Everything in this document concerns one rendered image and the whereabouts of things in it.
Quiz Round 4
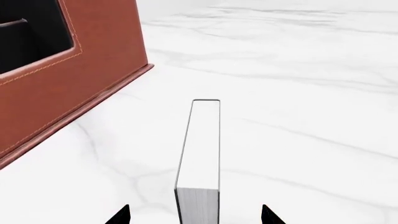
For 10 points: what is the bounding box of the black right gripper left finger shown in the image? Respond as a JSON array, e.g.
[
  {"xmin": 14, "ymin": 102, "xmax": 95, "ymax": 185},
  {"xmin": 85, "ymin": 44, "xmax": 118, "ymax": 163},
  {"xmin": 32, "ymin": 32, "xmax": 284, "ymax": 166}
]
[{"xmin": 104, "ymin": 203, "xmax": 131, "ymax": 224}]

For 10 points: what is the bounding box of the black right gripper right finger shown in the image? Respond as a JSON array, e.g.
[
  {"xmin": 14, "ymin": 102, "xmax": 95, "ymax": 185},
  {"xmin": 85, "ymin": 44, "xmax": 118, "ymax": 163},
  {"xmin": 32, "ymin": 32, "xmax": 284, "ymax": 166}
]
[{"xmin": 261, "ymin": 203, "xmax": 287, "ymax": 224}]

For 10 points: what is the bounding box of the white book with black cover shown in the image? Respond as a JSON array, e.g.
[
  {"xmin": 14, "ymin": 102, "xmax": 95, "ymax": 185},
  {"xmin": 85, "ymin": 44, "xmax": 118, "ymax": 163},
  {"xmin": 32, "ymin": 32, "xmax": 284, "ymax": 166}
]
[{"xmin": 174, "ymin": 98, "xmax": 221, "ymax": 224}]

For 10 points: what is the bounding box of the brown leather caddy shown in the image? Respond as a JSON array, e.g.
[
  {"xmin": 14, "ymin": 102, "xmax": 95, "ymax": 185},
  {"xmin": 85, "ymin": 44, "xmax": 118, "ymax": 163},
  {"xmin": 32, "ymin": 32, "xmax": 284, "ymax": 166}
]
[{"xmin": 0, "ymin": 0, "xmax": 155, "ymax": 170}]

